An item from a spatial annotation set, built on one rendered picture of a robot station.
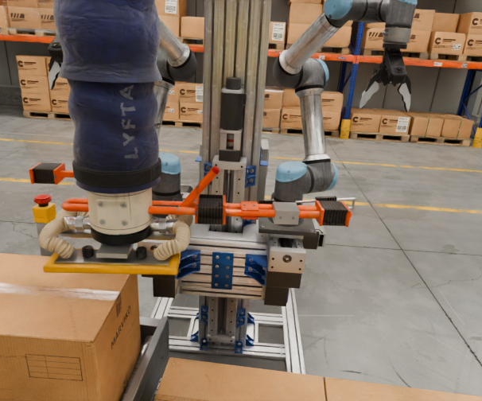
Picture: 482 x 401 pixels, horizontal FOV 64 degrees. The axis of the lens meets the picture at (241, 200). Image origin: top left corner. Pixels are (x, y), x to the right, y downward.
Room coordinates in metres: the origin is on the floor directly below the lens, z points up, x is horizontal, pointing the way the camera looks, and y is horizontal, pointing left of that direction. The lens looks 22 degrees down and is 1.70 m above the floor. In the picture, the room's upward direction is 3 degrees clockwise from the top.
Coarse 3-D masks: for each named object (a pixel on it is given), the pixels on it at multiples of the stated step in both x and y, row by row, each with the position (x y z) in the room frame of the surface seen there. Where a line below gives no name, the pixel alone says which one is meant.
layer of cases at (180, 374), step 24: (192, 360) 1.16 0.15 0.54; (168, 384) 1.04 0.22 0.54; (192, 384) 1.05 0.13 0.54; (216, 384) 1.05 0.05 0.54; (240, 384) 1.06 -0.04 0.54; (264, 384) 1.07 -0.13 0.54; (288, 384) 1.07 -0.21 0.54; (312, 384) 1.08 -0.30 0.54; (336, 384) 1.09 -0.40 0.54; (360, 384) 1.09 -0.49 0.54; (384, 384) 1.10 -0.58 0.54
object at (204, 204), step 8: (200, 200) 1.03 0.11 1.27; (208, 200) 1.03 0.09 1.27; (216, 200) 1.03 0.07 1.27; (224, 200) 1.01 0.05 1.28; (200, 208) 0.96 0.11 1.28; (208, 208) 0.96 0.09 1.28; (216, 208) 0.96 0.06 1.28; (224, 208) 0.97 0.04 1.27; (200, 216) 0.97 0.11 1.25; (208, 216) 0.97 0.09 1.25; (216, 216) 0.97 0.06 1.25; (224, 216) 0.97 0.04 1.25
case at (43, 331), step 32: (0, 256) 1.18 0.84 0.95; (32, 256) 1.19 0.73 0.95; (0, 288) 1.00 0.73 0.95; (32, 288) 1.01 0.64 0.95; (64, 288) 1.02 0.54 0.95; (96, 288) 1.03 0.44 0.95; (128, 288) 1.09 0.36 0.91; (0, 320) 0.86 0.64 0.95; (32, 320) 0.86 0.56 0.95; (64, 320) 0.87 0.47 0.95; (96, 320) 0.88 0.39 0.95; (128, 320) 1.07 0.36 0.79; (0, 352) 0.80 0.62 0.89; (32, 352) 0.80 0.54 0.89; (64, 352) 0.80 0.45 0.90; (96, 352) 0.81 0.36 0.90; (128, 352) 1.05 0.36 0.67; (0, 384) 0.80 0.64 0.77; (32, 384) 0.80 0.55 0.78; (64, 384) 0.80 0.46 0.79; (96, 384) 0.80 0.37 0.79
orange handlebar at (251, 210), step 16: (64, 176) 1.22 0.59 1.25; (64, 208) 0.96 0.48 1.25; (80, 208) 0.96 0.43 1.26; (160, 208) 0.97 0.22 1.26; (176, 208) 0.98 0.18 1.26; (192, 208) 0.98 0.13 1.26; (240, 208) 1.00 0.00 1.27; (256, 208) 1.00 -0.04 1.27; (272, 208) 1.04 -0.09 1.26; (304, 208) 1.04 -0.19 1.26
